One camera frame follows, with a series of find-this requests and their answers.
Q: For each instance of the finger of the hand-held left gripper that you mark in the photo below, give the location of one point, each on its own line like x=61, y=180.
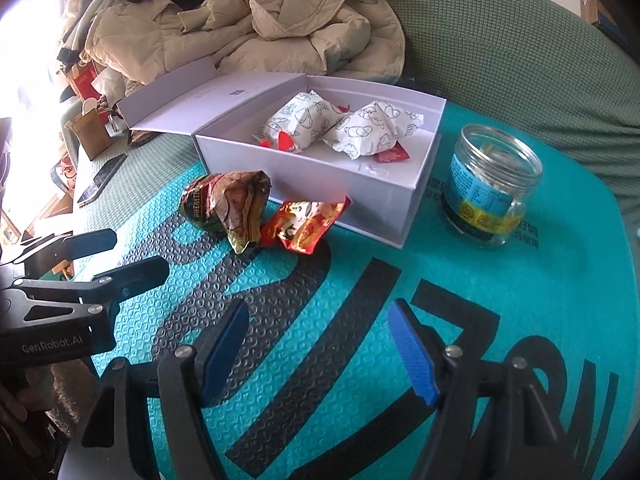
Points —
x=90, y=243
x=142, y=272

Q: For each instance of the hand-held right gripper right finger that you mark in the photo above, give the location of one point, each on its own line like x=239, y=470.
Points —
x=415, y=355

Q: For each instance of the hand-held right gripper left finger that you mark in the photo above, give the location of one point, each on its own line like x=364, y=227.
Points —
x=225, y=355

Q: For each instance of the brown cereal snack packet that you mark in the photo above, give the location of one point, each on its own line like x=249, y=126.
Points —
x=230, y=205

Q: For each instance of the red cartoon snack packet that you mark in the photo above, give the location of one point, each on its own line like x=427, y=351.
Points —
x=305, y=225

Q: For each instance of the white gift box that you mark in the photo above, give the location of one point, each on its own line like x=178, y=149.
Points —
x=310, y=187

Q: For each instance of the white printed snack packet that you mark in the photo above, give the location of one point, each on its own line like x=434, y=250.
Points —
x=295, y=120
x=375, y=130

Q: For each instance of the person's left hand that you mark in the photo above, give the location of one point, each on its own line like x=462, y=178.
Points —
x=27, y=390

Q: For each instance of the black smartphone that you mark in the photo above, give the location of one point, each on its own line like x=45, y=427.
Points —
x=102, y=177

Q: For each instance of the teal embossed mat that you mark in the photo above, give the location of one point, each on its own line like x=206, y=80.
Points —
x=350, y=320

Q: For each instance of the brown paper bag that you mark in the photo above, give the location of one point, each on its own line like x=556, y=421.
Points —
x=90, y=132

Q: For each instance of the red carton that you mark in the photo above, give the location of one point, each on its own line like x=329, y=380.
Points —
x=84, y=81

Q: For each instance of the glass jar with blue label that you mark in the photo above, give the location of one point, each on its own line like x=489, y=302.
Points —
x=492, y=195

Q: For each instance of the red flat sauce sachet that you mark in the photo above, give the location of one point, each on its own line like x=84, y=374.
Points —
x=392, y=155

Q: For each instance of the beige padded jacket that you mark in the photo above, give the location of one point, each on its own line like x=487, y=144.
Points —
x=250, y=35

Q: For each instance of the green sofa cover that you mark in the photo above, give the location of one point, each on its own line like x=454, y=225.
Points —
x=500, y=50

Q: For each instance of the printed cardboard box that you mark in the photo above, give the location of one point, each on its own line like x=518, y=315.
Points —
x=597, y=5

